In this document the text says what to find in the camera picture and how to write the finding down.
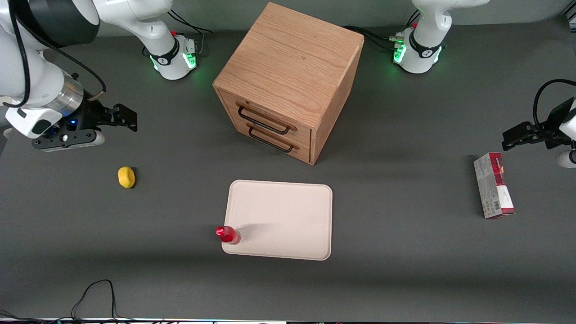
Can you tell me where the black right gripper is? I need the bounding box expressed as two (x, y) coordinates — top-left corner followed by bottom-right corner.
(53, 100), (138, 135)

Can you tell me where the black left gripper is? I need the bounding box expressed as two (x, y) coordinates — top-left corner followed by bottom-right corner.
(501, 100), (576, 152)

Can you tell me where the red coke bottle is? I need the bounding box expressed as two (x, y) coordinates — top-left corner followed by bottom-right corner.
(215, 225), (242, 246)

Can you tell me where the beige rectangular tray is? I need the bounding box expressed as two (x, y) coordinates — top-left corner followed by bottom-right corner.
(221, 180), (333, 261)

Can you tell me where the grey and red carton box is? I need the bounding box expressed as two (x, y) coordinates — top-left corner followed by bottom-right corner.
(473, 152), (516, 220)

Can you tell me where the yellow lemon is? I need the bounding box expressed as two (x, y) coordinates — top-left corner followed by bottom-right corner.
(117, 166), (136, 189)

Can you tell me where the wooden drawer cabinet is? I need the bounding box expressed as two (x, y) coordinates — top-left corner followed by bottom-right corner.
(212, 1), (365, 166)

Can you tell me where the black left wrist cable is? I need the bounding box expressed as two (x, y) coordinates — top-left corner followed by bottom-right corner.
(533, 79), (576, 132)

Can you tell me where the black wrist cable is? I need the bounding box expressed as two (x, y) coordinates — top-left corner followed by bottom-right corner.
(3, 0), (108, 108)
(533, 79), (576, 132)

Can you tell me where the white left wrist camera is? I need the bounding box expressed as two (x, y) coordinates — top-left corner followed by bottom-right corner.
(556, 149), (576, 169)

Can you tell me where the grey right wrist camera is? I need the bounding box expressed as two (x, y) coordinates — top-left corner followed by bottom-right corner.
(31, 129), (106, 152)

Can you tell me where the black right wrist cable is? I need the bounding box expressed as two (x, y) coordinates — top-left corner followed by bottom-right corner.
(3, 0), (108, 108)

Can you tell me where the black right arm base cable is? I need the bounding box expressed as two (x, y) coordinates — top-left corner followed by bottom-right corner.
(142, 6), (213, 58)

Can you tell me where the black arm base cable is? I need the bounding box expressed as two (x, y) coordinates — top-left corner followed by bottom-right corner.
(343, 9), (422, 53)
(142, 6), (213, 58)

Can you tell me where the black drawer handle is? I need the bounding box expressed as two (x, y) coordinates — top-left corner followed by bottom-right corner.
(236, 103), (297, 135)
(246, 123), (300, 153)

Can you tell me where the black left arm base cable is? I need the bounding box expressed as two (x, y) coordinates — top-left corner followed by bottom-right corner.
(343, 9), (422, 53)

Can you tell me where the black cable loop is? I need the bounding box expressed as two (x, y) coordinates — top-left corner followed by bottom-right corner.
(0, 279), (140, 324)

